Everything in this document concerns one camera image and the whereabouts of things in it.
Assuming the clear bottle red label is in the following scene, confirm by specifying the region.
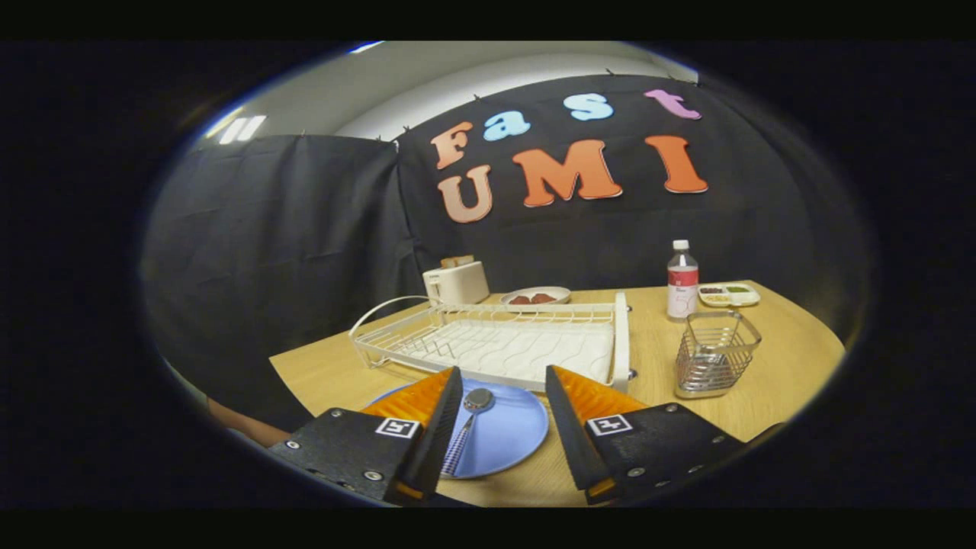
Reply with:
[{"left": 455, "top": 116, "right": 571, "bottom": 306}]
[{"left": 666, "top": 239, "right": 700, "bottom": 322}]

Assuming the blue plate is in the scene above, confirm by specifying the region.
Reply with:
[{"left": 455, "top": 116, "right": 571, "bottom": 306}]
[{"left": 368, "top": 379, "right": 550, "bottom": 480}]

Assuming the white wire dish rack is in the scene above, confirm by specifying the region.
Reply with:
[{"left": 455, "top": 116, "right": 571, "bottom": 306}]
[{"left": 348, "top": 290, "right": 634, "bottom": 393}]

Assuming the ceiling light panel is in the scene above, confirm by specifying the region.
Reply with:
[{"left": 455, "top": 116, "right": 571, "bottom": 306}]
[{"left": 217, "top": 114, "right": 268, "bottom": 146}]

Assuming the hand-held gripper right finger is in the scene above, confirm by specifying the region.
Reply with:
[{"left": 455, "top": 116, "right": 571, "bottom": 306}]
[{"left": 545, "top": 364, "right": 786, "bottom": 506}]

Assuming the white round plate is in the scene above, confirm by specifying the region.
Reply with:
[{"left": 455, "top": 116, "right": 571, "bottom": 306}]
[{"left": 500, "top": 286, "right": 572, "bottom": 307}]

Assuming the white toaster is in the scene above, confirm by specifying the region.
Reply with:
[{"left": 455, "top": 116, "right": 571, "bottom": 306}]
[{"left": 422, "top": 261, "right": 491, "bottom": 307}]

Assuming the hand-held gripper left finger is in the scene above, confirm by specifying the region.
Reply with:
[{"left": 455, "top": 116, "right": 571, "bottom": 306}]
[{"left": 268, "top": 366, "right": 464, "bottom": 506}]

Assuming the black backdrop cloth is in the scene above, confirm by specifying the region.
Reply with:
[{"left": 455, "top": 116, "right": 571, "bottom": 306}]
[{"left": 140, "top": 74, "right": 874, "bottom": 428}]

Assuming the white divided snack dish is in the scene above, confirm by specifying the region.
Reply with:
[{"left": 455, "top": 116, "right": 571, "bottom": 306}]
[{"left": 697, "top": 283, "right": 761, "bottom": 309}]

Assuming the metal wire basket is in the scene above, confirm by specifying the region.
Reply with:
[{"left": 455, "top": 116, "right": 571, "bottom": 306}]
[{"left": 675, "top": 309, "right": 763, "bottom": 400}]

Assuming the metal spoon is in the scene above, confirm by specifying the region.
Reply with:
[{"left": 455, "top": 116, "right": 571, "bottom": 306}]
[{"left": 441, "top": 387, "right": 496, "bottom": 477}]

